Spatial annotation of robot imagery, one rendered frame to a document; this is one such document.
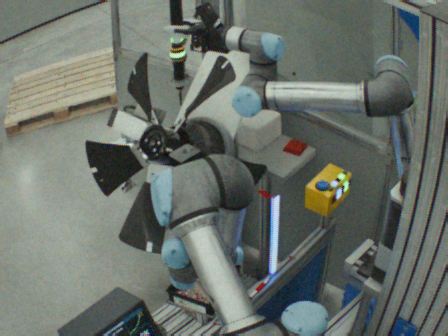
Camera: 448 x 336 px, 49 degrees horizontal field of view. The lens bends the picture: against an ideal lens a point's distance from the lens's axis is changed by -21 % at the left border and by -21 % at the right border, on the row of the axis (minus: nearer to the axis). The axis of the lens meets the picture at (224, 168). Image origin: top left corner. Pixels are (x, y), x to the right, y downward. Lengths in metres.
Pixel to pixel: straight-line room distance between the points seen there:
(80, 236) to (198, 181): 2.25
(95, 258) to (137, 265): 0.27
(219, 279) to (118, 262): 2.04
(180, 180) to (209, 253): 0.17
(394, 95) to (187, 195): 0.56
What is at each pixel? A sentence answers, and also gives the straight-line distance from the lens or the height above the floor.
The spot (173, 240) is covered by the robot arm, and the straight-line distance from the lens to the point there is 1.61.
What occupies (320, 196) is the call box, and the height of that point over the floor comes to 1.06.
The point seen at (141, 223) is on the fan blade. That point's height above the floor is 1.01.
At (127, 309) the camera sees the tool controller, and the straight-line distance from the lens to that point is 1.39.
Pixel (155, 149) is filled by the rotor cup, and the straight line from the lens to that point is 1.95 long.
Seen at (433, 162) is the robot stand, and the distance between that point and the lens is 1.03.
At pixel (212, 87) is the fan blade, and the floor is 1.39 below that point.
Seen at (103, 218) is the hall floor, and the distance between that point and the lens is 3.61.
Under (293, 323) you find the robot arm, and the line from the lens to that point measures 1.31.
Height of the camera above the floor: 2.31
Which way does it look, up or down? 37 degrees down
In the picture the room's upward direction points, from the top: 3 degrees counter-clockwise
